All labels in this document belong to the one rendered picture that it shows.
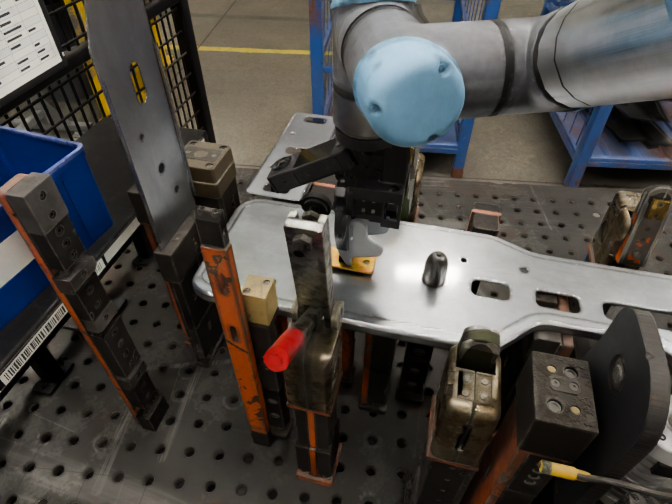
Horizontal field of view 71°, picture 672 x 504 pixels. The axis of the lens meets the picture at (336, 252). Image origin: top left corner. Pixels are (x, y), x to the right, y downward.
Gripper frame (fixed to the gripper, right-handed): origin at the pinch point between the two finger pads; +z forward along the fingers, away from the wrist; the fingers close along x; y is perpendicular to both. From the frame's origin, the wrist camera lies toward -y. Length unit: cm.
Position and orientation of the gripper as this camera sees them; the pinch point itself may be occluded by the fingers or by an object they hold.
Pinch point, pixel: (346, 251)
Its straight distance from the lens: 66.5
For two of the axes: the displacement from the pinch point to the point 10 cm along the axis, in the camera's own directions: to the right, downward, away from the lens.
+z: 0.0, 7.2, 6.9
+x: 2.4, -6.7, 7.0
